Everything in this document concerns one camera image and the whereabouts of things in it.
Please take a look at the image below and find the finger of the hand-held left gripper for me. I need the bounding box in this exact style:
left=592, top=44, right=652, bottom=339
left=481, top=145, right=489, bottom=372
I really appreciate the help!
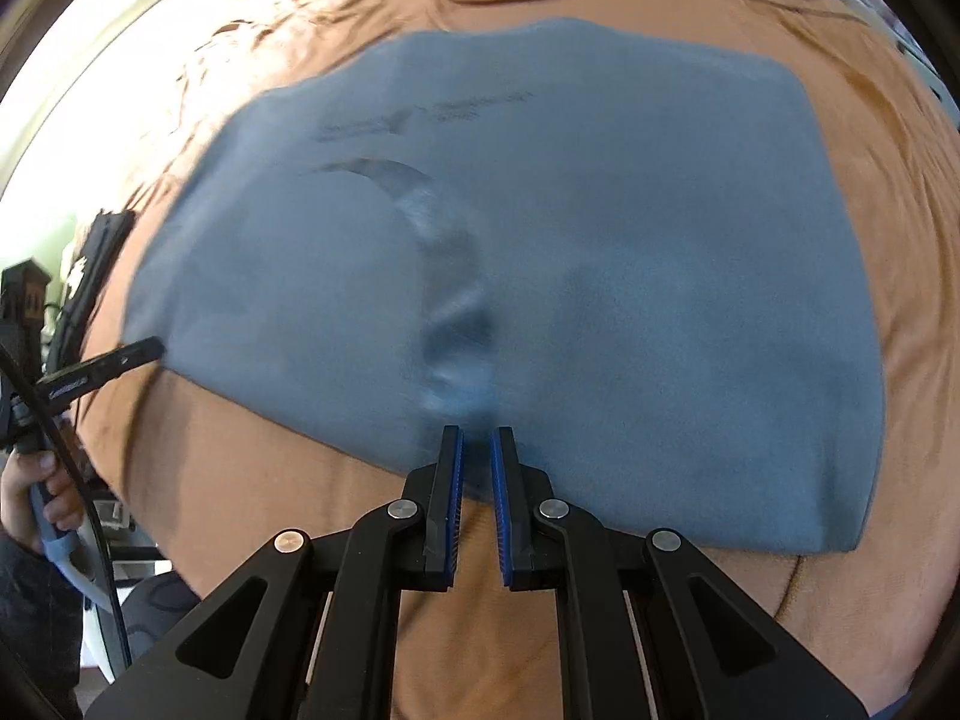
left=45, top=337, right=166, bottom=402

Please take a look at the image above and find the grey t-shirt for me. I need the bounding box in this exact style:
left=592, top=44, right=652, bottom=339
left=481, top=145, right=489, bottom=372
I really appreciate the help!
left=120, top=15, right=887, bottom=556

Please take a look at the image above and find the orange-brown blanket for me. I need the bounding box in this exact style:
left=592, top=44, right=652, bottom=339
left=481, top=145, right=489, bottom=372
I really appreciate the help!
left=75, top=0, right=960, bottom=720

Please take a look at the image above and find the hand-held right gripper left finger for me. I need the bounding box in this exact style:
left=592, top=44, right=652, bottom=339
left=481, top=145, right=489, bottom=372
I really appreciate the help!
left=86, top=426, right=466, bottom=720

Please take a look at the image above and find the person's left hand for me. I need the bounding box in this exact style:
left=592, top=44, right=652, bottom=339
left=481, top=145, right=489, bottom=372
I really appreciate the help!
left=0, top=450, right=87, bottom=556

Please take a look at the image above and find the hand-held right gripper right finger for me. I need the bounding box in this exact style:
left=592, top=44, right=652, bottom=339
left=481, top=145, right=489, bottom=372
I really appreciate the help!
left=489, top=426, right=875, bottom=720

